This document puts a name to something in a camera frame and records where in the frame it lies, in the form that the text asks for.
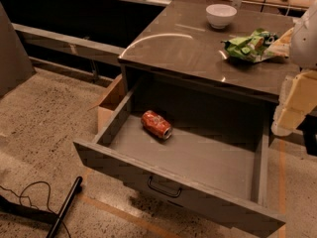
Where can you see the black drawer handle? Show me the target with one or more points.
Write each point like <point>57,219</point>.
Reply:
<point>173,193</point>

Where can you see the grey open drawer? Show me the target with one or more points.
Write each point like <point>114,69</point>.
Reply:
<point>217,153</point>

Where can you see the green chip bag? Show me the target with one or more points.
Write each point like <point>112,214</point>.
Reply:
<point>259,46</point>

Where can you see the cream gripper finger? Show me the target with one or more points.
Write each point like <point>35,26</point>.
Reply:
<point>297,99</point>

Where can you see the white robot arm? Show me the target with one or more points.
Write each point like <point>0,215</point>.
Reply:
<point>303,44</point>

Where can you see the grey slanted panel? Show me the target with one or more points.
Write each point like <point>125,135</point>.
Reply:
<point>15,65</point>

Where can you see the grey cabinet with counter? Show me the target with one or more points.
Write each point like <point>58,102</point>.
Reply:
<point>181,45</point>

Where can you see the black pole on floor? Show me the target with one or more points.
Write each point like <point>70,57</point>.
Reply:
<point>58,218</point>

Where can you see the red coke can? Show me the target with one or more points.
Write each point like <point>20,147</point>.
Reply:
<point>156,124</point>

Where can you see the grey horizontal rail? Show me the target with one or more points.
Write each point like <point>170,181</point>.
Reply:
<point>69,45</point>

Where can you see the white ceramic bowl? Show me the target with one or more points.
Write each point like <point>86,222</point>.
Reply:
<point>220,16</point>

